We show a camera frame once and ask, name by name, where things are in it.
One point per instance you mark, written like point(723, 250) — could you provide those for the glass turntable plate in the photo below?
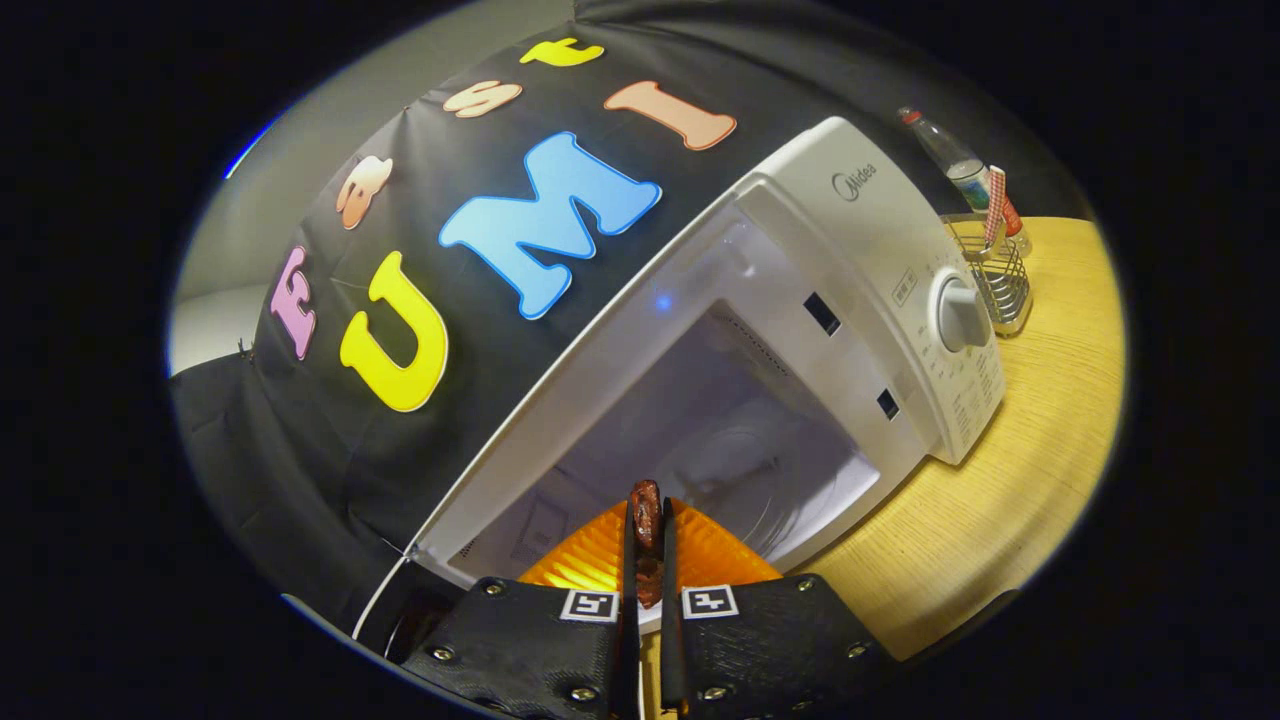
point(745, 470)

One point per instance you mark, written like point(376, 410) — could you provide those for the red meat piece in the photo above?
point(646, 515)

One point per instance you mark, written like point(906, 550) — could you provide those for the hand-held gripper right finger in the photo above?
point(670, 640)

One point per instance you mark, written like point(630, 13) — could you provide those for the red checkered stick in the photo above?
point(995, 195)

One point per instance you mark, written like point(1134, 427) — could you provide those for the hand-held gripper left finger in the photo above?
point(628, 640)

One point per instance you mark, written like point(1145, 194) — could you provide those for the white toaster oven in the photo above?
point(850, 260)

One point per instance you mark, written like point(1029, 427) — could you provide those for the clear plastic bottle red cap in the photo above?
point(945, 150)

